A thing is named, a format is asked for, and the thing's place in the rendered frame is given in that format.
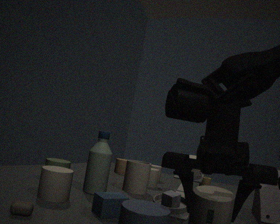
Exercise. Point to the dark bottle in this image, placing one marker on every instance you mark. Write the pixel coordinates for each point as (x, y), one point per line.
(98, 166)

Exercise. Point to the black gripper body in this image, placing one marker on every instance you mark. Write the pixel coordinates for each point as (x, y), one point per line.
(253, 174)

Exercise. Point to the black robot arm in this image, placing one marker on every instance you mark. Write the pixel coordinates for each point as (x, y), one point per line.
(245, 76)

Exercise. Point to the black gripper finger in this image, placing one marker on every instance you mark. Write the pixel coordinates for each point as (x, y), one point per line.
(187, 183)
(243, 191)

